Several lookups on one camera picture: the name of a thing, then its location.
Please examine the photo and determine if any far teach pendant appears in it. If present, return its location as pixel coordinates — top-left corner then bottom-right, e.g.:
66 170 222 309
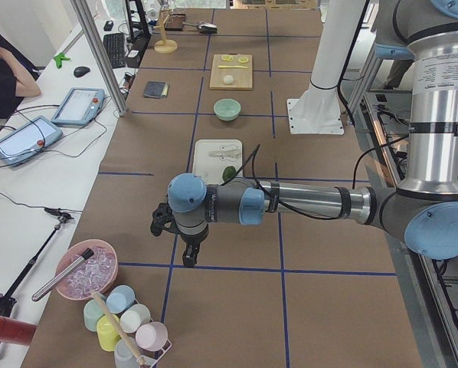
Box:
51 87 106 127

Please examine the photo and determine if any wooden rod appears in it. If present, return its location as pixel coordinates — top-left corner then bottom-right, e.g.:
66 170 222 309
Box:
91 291 147 367

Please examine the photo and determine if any right lemon slice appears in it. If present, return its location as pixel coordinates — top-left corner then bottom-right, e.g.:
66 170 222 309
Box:
237 56 249 64

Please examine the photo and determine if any white round bun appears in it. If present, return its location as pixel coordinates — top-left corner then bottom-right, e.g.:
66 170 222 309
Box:
223 75 234 85

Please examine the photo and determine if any red cylinder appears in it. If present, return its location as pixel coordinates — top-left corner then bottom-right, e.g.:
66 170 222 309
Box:
0 316 37 346

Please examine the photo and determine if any white bear tray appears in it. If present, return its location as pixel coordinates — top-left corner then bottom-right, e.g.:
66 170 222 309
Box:
191 140 243 184

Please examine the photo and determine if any dark grey folded cloth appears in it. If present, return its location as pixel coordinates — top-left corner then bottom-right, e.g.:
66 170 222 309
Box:
142 80 169 99

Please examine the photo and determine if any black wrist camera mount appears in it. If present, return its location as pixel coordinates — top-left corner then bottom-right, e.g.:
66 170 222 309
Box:
150 202 178 237

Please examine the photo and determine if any teach pendant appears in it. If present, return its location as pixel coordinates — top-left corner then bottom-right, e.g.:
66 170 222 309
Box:
0 116 63 166
51 87 106 127

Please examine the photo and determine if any black keyboard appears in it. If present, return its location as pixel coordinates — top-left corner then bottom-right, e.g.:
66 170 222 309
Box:
103 33 126 69

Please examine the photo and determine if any lemon slice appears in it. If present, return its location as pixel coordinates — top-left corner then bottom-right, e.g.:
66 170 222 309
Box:
221 54 234 61
237 56 249 64

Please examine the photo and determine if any aluminium frame post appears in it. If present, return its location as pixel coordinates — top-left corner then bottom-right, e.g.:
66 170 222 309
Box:
70 0 127 117

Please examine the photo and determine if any wooden mug tree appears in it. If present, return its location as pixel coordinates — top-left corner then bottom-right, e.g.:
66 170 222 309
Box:
154 8 178 54

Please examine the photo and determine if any near teach pendant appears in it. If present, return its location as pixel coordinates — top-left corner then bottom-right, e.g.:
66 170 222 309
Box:
0 116 63 166

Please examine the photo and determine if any white house figurine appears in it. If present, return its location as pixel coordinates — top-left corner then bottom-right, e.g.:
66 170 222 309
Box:
143 0 161 21

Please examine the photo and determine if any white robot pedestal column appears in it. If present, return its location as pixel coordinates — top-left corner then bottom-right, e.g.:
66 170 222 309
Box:
287 0 369 135

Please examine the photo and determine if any pink bowl with ice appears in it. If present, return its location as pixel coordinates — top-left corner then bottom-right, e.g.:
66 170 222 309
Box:
56 239 119 301

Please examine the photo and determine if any green ceramic bowl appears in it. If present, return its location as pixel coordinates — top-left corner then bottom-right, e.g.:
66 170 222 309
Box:
213 98 241 122

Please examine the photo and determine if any yellow cup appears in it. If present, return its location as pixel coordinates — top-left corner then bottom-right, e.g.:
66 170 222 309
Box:
97 315 121 352

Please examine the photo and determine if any green clamp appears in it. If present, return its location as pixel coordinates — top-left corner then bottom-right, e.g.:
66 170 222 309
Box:
54 52 70 69

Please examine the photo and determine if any seated person in black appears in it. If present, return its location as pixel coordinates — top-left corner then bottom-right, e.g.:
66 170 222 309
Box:
0 47 41 120

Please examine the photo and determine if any black tripod stick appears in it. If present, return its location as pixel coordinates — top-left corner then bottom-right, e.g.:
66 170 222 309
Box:
0 208 74 317

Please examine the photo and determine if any blue cup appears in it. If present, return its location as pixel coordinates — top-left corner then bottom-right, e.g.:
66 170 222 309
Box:
106 284 136 314

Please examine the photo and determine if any steel tube with black cap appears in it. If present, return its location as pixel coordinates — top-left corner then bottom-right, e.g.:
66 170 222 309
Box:
31 248 94 302

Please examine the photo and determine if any left lemon slice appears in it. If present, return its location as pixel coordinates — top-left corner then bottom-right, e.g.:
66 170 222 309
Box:
221 54 234 61

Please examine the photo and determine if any green cup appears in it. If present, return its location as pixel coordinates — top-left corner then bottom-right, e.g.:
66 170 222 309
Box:
83 300 104 332

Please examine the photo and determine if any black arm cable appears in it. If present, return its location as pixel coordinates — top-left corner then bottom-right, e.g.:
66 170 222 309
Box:
228 143 410 222

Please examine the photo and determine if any black computer mouse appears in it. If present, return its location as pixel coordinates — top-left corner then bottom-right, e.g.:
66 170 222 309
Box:
73 66 90 78

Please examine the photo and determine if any pink cup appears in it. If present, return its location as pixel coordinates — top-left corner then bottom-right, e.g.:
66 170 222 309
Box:
135 322 168 351

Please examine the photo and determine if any grey cup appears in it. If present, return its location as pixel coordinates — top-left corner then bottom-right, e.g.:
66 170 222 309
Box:
114 340 139 368

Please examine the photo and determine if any white ceramic spoon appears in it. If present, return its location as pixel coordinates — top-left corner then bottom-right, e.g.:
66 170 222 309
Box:
208 149 241 160

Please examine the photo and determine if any wooden cutting board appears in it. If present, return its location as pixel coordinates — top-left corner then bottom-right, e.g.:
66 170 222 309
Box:
209 54 254 90

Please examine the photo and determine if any white cup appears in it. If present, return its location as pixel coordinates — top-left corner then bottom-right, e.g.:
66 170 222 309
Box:
119 304 151 334

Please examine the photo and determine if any metal scoop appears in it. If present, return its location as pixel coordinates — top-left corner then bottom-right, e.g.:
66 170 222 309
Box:
183 21 218 35

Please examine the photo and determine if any small black device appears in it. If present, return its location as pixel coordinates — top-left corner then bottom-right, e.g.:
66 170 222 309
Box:
103 20 114 32

